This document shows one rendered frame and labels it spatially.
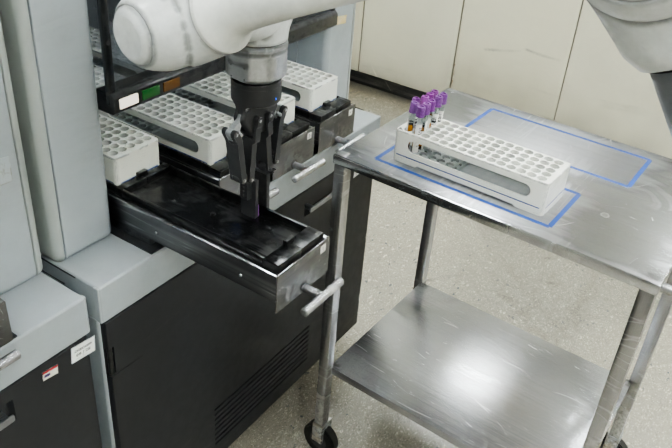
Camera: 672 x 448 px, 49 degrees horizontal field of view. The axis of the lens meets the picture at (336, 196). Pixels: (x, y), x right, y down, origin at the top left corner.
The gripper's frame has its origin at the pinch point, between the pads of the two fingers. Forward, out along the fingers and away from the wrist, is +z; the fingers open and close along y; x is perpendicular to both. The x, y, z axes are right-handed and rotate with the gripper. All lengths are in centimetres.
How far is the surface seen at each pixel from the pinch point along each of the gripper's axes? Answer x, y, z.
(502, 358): 32, -52, 57
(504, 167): 30.4, -28.5, -3.8
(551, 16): -24, -224, 28
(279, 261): 12.2, 9.3, 2.5
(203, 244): -0.9, 11.3, 4.2
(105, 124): -32.7, 1.7, -2.3
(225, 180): -11.2, -5.6, 4.3
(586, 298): 36, -127, 85
